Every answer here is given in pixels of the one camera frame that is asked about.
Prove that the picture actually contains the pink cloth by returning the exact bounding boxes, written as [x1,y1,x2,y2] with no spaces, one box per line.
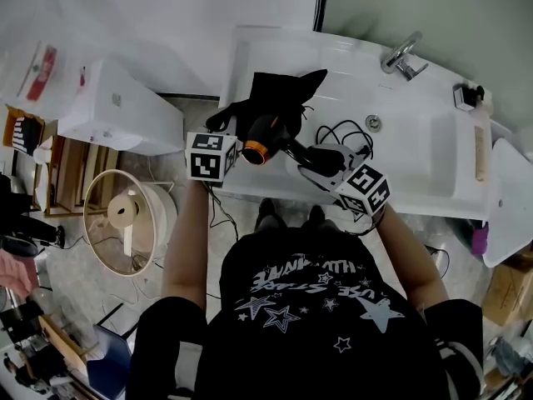
[0,247,35,300]

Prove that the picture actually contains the black orange hair dryer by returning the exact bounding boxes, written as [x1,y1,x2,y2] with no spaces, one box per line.
[241,114,374,175]

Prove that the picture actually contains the purple object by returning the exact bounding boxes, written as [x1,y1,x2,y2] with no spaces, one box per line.
[471,222,490,257]

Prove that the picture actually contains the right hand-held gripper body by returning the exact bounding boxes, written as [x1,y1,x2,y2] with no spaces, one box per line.
[331,150,393,217]

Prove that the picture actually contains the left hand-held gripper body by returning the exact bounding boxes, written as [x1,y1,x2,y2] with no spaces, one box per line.
[185,131,242,188]

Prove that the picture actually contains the white ceramic sink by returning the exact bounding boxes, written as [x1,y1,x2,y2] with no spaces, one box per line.
[217,24,496,221]

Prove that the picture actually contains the person's black right shoe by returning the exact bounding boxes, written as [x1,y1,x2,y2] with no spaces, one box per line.
[303,204,339,233]

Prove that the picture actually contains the black star print shirt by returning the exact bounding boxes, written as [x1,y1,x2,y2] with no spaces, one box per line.
[130,222,486,400]

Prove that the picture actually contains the person's black left shoe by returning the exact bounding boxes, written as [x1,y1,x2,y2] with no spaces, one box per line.
[254,197,289,233]

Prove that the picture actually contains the chrome faucet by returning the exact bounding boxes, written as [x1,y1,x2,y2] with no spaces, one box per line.
[380,30,430,83]

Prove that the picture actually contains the red packet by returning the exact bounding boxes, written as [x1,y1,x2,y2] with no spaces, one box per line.
[26,44,58,103]

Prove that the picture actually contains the person's left forearm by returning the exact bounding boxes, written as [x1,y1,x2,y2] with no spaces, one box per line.
[159,178,210,313]

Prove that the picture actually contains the person's right forearm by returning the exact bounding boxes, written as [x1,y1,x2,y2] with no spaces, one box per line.
[376,203,450,318]

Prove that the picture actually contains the person's black shoe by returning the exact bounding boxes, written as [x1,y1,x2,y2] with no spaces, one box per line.
[303,204,339,233]
[254,197,289,233]

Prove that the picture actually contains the cardboard box with striped print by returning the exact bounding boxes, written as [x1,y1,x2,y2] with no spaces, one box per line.
[2,104,46,157]

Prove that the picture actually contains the brown cardboard box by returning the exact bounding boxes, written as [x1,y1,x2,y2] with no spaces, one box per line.
[481,250,533,328]

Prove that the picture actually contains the large white box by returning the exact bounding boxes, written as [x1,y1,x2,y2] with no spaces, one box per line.
[57,57,185,157]

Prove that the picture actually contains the blue chair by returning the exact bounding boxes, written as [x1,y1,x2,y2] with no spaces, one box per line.
[84,324,135,400]

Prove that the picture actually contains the beige round fan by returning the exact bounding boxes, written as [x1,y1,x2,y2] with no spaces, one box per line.
[82,168,181,278]

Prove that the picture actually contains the small grey black box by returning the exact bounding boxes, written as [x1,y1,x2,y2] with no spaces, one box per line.
[452,82,486,113]

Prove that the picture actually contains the white basin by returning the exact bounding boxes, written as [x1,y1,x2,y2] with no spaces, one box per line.
[481,137,533,269]

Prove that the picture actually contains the wooden shelf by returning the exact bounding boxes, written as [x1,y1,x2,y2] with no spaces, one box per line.
[42,132,122,219]

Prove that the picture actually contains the black fabric bag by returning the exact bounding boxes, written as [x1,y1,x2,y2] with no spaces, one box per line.
[205,68,329,142]

